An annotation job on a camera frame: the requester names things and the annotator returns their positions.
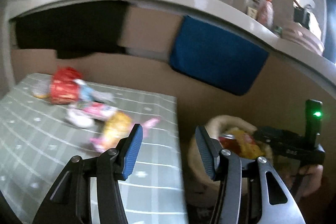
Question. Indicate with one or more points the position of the yellow snack packet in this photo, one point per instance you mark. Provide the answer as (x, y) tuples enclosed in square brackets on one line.
[(116, 127)]

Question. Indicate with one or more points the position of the white kitchen counter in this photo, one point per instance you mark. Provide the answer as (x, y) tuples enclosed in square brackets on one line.
[(210, 10)]

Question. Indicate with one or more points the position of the pink liquid bottle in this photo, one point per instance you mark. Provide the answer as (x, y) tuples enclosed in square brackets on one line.
[(265, 14)]

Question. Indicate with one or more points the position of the beige trash bag bin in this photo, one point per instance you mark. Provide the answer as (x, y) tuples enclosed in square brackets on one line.
[(203, 157)]

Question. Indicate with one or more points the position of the white blue wrapper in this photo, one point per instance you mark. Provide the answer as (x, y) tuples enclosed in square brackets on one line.
[(88, 94)]

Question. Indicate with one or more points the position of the green grid tablecloth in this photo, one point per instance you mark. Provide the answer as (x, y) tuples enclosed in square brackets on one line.
[(37, 142)]

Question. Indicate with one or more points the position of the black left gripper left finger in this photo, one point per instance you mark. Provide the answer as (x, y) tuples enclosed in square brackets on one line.
[(69, 198)]

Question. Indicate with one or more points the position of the pink stacked bowls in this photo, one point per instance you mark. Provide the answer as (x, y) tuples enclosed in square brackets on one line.
[(300, 35)]

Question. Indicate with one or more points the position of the person's right hand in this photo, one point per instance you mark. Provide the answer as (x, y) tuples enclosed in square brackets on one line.
[(311, 180)]

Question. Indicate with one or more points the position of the pink white snack wrapper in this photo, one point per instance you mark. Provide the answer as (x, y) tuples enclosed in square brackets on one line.
[(84, 114)]

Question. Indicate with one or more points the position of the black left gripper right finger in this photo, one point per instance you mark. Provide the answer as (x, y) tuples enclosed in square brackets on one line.
[(249, 187)]

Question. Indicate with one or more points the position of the red paper cup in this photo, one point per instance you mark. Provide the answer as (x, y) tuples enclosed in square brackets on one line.
[(63, 88)]

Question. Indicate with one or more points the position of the red yellow chip bag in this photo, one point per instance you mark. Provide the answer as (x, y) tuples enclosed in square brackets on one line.
[(241, 143)]

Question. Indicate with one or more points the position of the blue hanging cloth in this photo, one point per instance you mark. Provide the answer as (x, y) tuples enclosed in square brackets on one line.
[(216, 57)]

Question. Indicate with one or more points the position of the black hanging cloth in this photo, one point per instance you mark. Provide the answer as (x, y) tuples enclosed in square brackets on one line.
[(74, 31)]

